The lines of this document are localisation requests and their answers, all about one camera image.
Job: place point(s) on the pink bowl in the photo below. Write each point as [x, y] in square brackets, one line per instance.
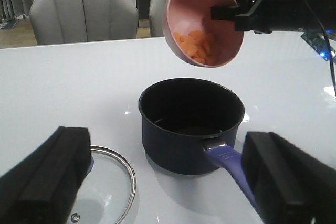
[184, 16]

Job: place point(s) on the glass lid with blue knob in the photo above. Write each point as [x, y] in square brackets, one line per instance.
[108, 190]

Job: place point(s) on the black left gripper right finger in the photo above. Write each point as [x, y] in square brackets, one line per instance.
[289, 185]

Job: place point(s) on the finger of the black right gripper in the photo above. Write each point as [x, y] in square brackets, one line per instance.
[227, 13]

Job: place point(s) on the orange ham slices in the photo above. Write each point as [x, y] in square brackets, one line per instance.
[199, 46]

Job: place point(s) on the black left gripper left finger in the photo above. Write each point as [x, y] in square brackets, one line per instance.
[42, 188]

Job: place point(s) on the green circuit board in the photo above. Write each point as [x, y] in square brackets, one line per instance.
[317, 42]

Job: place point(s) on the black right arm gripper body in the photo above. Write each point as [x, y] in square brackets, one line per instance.
[266, 16]

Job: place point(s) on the left grey chair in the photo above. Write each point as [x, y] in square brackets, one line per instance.
[72, 21]

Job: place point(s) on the dark blue saucepan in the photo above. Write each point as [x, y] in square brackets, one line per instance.
[189, 127]

